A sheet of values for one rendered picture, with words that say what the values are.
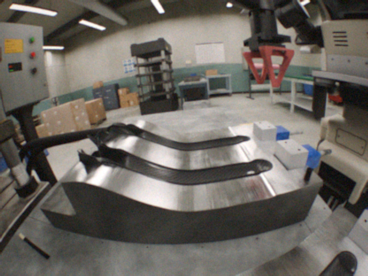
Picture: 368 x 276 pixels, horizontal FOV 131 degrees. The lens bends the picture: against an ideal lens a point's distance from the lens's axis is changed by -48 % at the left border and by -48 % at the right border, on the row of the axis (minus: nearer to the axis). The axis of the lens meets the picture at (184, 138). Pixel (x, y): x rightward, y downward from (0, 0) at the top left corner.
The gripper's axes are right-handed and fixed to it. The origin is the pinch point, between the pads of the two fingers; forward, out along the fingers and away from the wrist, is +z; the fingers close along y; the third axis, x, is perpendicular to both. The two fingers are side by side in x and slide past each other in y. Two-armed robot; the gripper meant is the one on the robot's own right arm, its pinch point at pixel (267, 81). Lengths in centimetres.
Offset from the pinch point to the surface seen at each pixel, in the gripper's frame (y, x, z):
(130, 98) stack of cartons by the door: -620, -262, 68
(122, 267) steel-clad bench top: 22.6, -28.2, 21.6
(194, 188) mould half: 13.7, -16.7, 13.0
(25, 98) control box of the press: -15, -85, -8
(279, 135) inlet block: 2.4, 2.4, 11.3
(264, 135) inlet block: 2.8, -1.5, 10.8
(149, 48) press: -383, -103, -81
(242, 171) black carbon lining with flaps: 10.6, -8.9, 13.0
